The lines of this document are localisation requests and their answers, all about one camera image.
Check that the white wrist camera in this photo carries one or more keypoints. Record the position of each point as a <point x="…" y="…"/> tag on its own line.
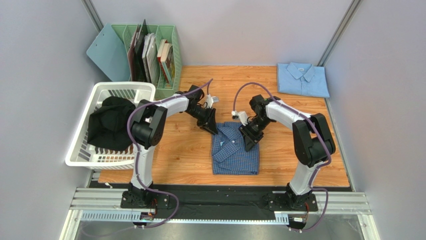
<point x="210" y="101"/>
<point x="240" y="116"/>

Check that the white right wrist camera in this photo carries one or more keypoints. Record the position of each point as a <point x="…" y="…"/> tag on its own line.
<point x="240" y="116"/>

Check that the folded light blue shirt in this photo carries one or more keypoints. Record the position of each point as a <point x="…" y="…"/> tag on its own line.
<point x="302" y="79"/>

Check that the white paper folder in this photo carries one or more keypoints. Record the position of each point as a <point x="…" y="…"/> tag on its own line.
<point x="149" y="59"/>

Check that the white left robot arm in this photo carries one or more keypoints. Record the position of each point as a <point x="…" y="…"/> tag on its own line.
<point x="146" y="127"/>

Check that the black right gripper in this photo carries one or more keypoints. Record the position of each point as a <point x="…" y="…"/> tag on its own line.
<point x="252" y="132"/>

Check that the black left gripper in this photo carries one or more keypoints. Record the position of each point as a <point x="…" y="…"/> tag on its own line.
<point x="208" y="123"/>

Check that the green plastic file rack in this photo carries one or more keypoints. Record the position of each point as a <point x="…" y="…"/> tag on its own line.
<point x="170" y="33"/>

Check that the light blue clipboard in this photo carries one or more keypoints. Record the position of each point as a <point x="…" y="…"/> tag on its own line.
<point x="109" y="54"/>

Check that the blue checked long sleeve shirt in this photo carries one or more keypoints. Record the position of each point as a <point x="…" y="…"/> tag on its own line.
<point x="228" y="152"/>

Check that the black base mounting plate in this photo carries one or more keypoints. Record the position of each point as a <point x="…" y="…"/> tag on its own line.
<point x="202" y="202"/>

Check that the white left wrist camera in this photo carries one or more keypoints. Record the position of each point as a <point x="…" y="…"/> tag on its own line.
<point x="210" y="101"/>

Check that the dark brown folder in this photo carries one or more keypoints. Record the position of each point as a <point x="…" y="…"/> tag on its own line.
<point x="135" y="52"/>

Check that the red spine book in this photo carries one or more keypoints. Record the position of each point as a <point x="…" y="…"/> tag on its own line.
<point x="165" y="57"/>

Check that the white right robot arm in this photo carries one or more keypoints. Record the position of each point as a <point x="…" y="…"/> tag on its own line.
<point x="312" y="140"/>

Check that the white plastic laundry basket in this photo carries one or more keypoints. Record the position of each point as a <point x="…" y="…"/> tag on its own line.
<point x="83" y="154"/>

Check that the black shirt in basket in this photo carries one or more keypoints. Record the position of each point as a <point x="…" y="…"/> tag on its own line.
<point x="107" y="126"/>

